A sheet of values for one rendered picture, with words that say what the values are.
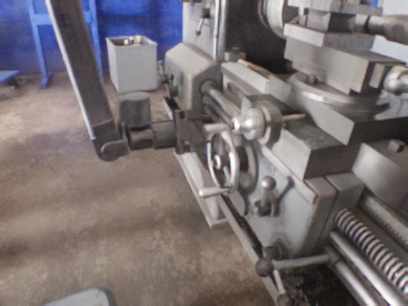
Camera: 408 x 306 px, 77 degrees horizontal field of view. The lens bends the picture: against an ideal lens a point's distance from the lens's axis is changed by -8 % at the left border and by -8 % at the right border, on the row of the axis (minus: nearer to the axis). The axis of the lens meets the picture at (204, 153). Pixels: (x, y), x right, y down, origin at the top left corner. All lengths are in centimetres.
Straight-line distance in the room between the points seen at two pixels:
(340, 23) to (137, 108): 53
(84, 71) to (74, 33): 7
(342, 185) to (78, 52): 57
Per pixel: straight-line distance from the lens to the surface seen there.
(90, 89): 56
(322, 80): 74
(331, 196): 60
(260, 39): 135
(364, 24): 95
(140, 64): 321
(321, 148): 58
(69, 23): 54
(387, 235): 71
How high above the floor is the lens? 114
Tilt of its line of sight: 32 degrees down
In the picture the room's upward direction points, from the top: 3 degrees clockwise
